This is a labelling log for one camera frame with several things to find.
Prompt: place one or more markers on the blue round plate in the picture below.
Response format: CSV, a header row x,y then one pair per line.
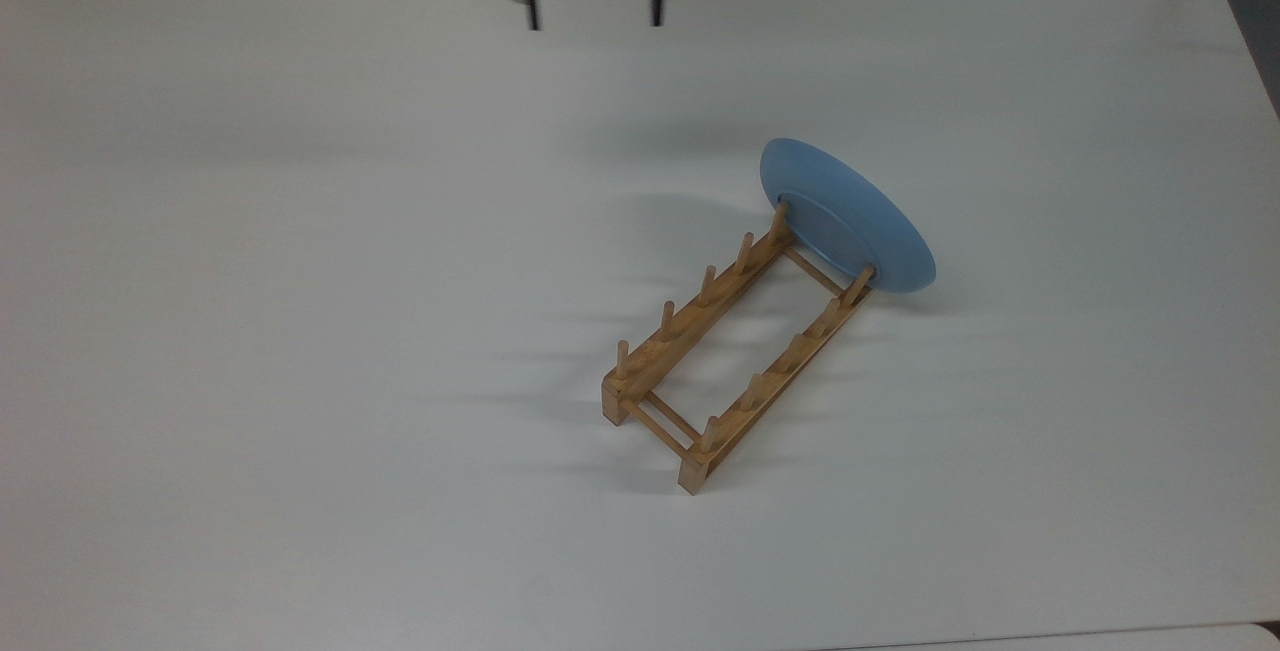
x,y
850,211

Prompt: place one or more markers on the wooden plate rack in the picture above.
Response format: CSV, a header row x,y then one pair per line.
x,y
735,361

